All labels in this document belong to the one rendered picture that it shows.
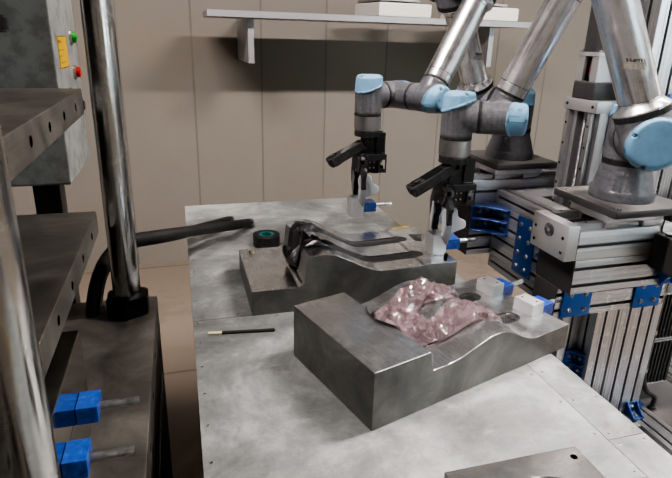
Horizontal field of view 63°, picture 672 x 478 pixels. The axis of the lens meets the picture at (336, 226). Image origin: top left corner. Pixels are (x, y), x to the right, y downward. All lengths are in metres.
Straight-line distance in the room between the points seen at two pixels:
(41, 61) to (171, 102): 2.15
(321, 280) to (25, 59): 0.77
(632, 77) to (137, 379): 1.15
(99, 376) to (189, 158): 2.47
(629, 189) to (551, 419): 0.66
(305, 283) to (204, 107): 2.32
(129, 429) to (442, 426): 0.51
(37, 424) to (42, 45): 0.91
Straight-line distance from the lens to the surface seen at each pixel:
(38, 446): 0.59
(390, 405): 0.94
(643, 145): 1.32
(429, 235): 1.39
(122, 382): 1.12
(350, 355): 0.92
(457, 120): 1.31
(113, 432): 1.01
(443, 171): 1.32
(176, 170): 3.50
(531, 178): 1.92
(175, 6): 3.42
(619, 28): 1.32
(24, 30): 1.33
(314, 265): 1.24
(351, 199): 1.58
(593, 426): 1.06
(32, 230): 1.17
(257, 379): 1.05
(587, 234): 1.43
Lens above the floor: 1.40
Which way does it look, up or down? 19 degrees down
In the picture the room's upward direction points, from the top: 2 degrees clockwise
